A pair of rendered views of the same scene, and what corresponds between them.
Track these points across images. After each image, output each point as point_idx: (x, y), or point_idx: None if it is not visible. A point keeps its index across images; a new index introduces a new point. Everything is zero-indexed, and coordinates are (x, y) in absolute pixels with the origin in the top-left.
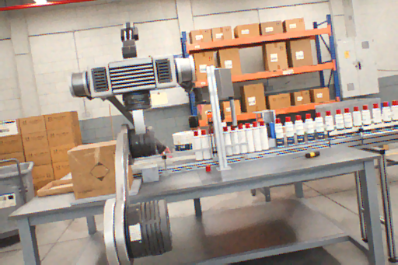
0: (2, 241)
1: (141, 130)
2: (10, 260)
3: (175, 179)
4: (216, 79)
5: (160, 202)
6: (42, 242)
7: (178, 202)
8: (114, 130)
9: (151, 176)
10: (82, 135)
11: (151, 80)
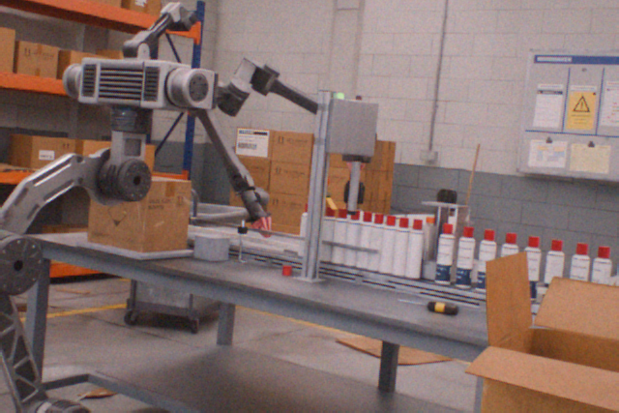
0: (162, 320)
1: (116, 160)
2: (134, 343)
3: (223, 266)
4: (329, 118)
5: (14, 235)
6: (196, 341)
7: (457, 383)
8: (476, 204)
9: (205, 250)
10: (410, 197)
11: (137, 94)
